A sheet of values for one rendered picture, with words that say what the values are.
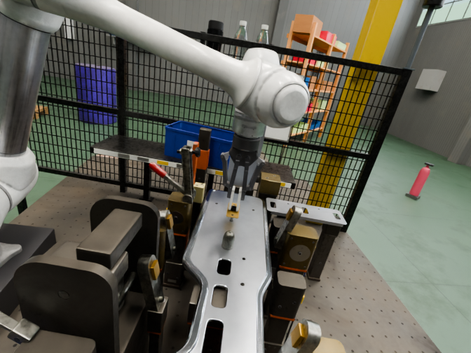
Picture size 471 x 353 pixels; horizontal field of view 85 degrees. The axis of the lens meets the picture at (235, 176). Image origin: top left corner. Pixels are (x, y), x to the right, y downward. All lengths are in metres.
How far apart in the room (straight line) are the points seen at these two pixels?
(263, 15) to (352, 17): 3.23
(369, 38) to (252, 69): 0.92
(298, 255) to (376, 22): 1.01
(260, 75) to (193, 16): 9.94
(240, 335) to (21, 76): 0.81
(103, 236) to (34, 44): 0.58
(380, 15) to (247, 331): 1.25
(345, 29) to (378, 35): 10.09
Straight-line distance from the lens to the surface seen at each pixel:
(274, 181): 1.01
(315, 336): 0.47
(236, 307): 0.59
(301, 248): 0.78
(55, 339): 0.47
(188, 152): 0.72
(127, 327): 0.60
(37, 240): 1.09
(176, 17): 10.45
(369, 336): 1.10
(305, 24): 5.51
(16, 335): 0.47
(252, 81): 0.48
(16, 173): 1.01
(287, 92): 0.46
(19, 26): 0.87
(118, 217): 0.47
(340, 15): 11.39
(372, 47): 1.36
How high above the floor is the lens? 1.45
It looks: 23 degrees down
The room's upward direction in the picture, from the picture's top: 10 degrees clockwise
